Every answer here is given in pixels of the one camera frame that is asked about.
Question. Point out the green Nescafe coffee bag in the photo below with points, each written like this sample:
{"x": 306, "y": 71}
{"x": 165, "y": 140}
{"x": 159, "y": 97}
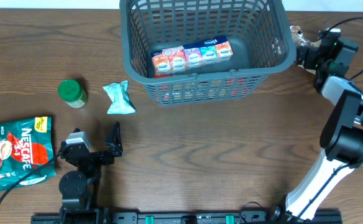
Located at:
{"x": 25, "y": 146}

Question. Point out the beige brown snack bag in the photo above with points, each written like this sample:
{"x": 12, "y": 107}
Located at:
{"x": 300, "y": 42}

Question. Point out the light green snack packet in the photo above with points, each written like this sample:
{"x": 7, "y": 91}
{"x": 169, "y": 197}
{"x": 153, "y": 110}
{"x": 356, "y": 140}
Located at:
{"x": 120, "y": 101}

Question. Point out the orange tissue multipack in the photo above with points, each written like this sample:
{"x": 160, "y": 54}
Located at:
{"x": 179, "y": 59}

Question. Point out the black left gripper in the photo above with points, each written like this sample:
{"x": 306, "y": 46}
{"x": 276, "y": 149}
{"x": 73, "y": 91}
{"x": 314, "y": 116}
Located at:
{"x": 115, "y": 150}

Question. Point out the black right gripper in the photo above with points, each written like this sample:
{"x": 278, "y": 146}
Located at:
{"x": 306, "y": 55}

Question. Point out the green lid jar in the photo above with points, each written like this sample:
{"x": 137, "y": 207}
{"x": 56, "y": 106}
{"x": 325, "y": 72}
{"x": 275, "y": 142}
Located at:
{"x": 71, "y": 92}

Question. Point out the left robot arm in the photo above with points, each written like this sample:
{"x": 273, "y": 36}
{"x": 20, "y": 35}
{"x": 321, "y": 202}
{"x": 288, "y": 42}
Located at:
{"x": 79, "y": 188}

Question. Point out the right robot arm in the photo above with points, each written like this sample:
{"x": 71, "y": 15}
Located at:
{"x": 341, "y": 140}

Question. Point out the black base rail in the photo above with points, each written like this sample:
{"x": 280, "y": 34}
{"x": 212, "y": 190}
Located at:
{"x": 246, "y": 216}

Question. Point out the grey plastic basket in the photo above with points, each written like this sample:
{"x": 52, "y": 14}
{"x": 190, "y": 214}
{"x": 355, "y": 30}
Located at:
{"x": 258, "y": 31}

